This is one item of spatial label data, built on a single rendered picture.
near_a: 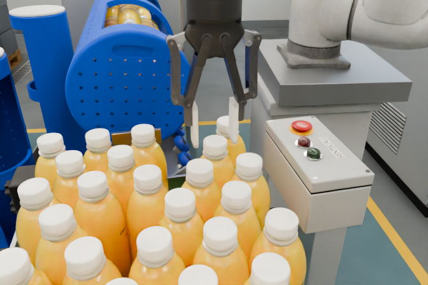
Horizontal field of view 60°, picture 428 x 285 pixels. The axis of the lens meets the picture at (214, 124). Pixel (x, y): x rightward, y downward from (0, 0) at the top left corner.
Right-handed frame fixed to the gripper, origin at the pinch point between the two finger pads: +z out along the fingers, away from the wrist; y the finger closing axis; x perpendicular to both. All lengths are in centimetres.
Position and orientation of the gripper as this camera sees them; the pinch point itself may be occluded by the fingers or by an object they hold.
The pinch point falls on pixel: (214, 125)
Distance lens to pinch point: 58.5
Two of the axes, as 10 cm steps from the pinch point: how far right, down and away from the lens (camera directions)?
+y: -9.8, 1.0, -1.9
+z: 0.0, 8.9, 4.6
